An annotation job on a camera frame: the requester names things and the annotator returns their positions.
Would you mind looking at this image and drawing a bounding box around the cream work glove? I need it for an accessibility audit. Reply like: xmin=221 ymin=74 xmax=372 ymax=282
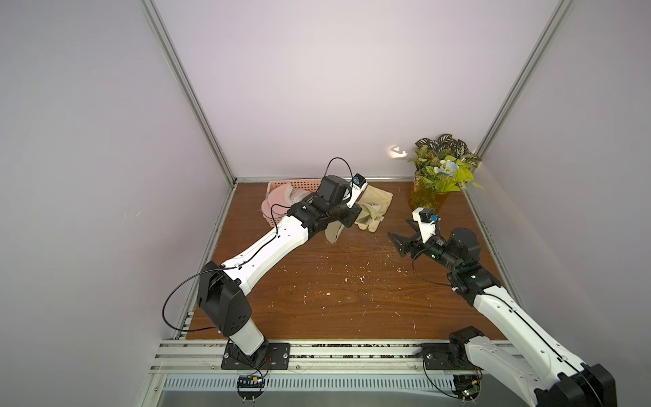
xmin=355 ymin=186 xmax=393 ymax=232

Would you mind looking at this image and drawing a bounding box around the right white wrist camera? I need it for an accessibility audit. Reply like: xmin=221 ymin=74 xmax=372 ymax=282
xmin=412 ymin=207 xmax=440 ymax=244

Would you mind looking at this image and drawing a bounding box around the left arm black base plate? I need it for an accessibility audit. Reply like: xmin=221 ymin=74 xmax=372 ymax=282
xmin=221 ymin=340 xmax=291 ymax=371

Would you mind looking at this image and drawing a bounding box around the circuit board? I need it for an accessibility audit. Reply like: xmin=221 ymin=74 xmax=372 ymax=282
xmin=453 ymin=375 xmax=481 ymax=403
xmin=236 ymin=375 xmax=266 ymax=403

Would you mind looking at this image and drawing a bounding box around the right circuit board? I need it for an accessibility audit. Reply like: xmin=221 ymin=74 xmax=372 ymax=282
xmin=453 ymin=375 xmax=481 ymax=403

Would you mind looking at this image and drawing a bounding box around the pink baseball cap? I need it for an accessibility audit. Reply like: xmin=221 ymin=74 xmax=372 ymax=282
xmin=261 ymin=184 xmax=310 ymax=226

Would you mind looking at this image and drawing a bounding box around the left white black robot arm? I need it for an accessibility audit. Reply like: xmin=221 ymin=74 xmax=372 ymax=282
xmin=197 ymin=174 xmax=368 ymax=365

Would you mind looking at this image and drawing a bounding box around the left circuit board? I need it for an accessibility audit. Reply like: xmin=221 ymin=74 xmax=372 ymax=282
xmin=236 ymin=375 xmax=266 ymax=403

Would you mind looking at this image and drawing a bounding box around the beige baseball cap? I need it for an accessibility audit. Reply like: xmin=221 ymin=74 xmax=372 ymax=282
xmin=325 ymin=203 xmax=362 ymax=244

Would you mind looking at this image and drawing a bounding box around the aluminium front rail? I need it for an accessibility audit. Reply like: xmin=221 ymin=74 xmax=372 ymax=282
xmin=148 ymin=339 xmax=568 ymax=376

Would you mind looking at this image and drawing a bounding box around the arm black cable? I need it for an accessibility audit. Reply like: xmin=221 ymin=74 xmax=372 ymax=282
xmin=161 ymin=156 xmax=355 ymax=334
xmin=410 ymin=253 xmax=606 ymax=407

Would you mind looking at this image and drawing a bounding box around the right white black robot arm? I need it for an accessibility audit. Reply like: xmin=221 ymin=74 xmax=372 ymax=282
xmin=388 ymin=213 xmax=618 ymax=406

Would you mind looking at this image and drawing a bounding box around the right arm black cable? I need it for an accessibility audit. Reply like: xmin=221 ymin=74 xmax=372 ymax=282
xmin=410 ymin=253 xmax=606 ymax=407

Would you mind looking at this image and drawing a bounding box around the pink perforated plastic basket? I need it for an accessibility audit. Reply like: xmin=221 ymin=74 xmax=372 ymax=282
xmin=265 ymin=179 xmax=321 ymax=227

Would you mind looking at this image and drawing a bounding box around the potted plant in yellow vase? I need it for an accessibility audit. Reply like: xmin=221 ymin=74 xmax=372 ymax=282
xmin=409 ymin=134 xmax=484 ymax=211

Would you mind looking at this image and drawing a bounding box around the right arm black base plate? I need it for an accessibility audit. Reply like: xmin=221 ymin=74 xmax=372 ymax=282
xmin=415 ymin=343 xmax=481 ymax=371

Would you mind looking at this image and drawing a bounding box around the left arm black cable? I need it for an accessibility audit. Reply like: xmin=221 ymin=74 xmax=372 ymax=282
xmin=161 ymin=156 xmax=355 ymax=334

